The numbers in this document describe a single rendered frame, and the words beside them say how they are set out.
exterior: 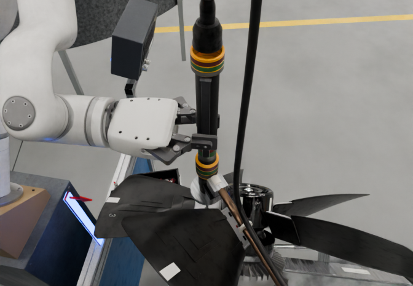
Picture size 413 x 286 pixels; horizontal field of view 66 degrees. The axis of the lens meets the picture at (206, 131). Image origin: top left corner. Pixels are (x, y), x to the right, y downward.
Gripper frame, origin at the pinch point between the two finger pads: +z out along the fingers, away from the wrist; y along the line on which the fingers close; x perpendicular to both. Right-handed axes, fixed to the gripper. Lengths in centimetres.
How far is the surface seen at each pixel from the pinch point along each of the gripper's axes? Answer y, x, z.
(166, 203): -1.3, -31.4, -10.1
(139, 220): 12.5, -9.0, -9.5
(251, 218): 2.5, -26.2, 10.2
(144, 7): -78, -26, -33
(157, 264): 19.5, -7.0, -5.0
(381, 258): 10.4, -20.1, 33.5
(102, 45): -213, -149, -126
